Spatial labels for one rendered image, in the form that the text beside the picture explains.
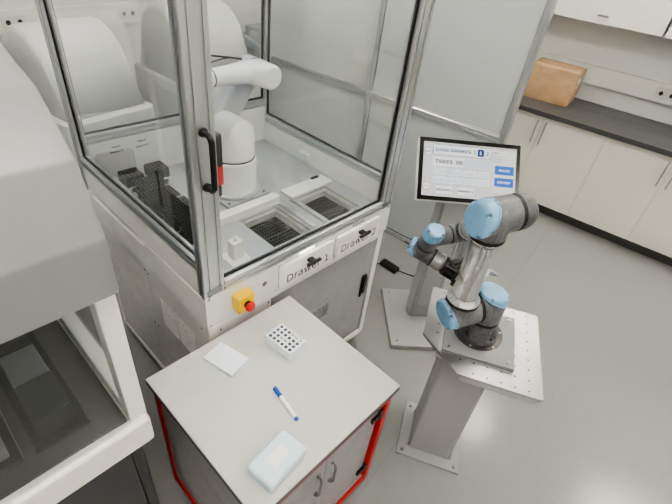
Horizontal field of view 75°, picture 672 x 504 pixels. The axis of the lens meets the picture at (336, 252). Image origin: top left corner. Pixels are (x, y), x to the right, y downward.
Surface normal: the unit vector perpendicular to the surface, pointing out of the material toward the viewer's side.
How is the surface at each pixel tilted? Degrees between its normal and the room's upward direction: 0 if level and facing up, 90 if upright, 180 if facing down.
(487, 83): 90
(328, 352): 0
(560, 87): 90
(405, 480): 0
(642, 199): 90
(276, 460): 0
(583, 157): 90
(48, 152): 41
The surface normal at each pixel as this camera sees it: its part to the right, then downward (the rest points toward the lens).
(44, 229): 0.71, 0.18
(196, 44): 0.72, 0.49
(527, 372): 0.11, -0.79
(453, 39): -0.61, 0.43
